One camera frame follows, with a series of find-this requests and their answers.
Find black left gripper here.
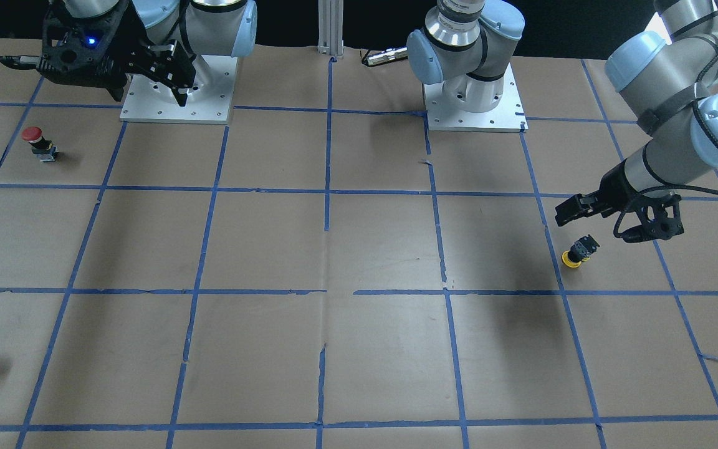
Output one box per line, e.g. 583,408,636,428
555,167,640,227

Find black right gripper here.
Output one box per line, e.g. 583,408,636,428
108,12,196,107

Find yellow push button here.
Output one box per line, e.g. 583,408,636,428
561,234,600,268

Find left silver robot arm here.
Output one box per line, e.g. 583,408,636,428
406,1,718,243

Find red push button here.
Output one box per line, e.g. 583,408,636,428
21,126,58,162

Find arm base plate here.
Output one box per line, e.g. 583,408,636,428
423,64,529,133
120,55,239,125

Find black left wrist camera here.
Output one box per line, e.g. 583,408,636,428
613,193,686,243

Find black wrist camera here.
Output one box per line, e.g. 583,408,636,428
0,0,129,102
613,193,686,243

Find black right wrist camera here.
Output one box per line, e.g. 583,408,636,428
0,0,129,102

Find aluminium frame post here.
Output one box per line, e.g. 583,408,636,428
317,0,344,59

